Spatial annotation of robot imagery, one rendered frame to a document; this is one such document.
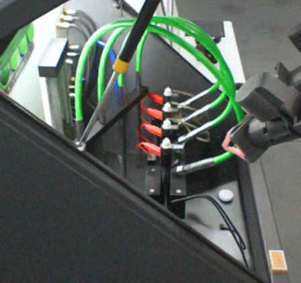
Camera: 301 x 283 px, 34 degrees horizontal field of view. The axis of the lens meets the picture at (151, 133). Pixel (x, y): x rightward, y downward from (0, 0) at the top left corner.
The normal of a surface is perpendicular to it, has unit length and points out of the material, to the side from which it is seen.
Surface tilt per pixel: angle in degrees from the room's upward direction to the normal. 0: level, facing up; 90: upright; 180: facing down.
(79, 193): 90
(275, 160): 0
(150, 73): 90
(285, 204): 0
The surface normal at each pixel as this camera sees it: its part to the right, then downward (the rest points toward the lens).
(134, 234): -0.04, 0.57
